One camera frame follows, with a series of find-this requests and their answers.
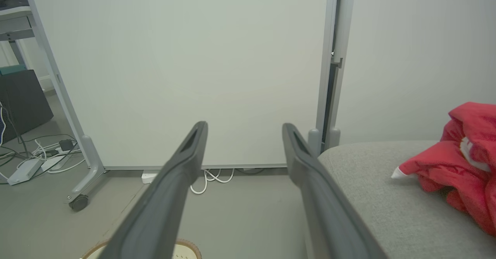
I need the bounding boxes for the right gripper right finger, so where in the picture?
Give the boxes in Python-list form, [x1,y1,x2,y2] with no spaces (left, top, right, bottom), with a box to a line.
[282,123,388,259]

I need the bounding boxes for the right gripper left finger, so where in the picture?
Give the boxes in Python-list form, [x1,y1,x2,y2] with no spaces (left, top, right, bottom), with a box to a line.
[99,121,208,259]

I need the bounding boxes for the red garment with white trim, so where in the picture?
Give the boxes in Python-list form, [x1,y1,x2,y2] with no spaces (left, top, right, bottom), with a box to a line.
[391,101,496,237]

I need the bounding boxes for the white laundry basket brown rim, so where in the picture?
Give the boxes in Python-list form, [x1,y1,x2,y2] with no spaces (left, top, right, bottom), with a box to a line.
[80,239,202,259]

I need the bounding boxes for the grey sofa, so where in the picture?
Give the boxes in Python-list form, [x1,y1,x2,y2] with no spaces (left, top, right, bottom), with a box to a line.
[317,140,496,259]

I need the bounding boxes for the black caster wheel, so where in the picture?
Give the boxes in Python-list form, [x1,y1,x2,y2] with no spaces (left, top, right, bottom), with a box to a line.
[69,195,90,212]

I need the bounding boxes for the long grey partition foot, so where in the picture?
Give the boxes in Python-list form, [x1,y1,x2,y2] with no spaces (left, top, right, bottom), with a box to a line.
[67,135,106,202]

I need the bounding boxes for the wide white partition panel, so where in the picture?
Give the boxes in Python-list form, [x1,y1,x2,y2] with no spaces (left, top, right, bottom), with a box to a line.
[21,0,341,170]

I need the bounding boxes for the black cabinet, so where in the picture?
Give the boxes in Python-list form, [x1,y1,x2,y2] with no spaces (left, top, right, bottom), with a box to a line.
[0,69,54,144]

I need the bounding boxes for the narrow white partition panel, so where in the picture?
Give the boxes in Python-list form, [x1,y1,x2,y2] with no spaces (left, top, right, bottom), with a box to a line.
[331,0,496,146]

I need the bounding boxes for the grey desk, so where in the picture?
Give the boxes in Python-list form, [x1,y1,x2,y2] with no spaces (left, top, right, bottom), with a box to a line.
[0,0,37,70]

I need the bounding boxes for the looped white cable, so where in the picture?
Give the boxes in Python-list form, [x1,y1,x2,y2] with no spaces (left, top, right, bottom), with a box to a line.
[190,168,235,195]

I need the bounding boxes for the long white floor cable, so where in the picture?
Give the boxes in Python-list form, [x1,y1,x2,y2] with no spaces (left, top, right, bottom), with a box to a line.
[46,158,86,174]

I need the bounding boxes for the black floor cables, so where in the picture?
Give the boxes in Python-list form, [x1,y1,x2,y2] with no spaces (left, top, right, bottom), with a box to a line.
[0,133,80,183]

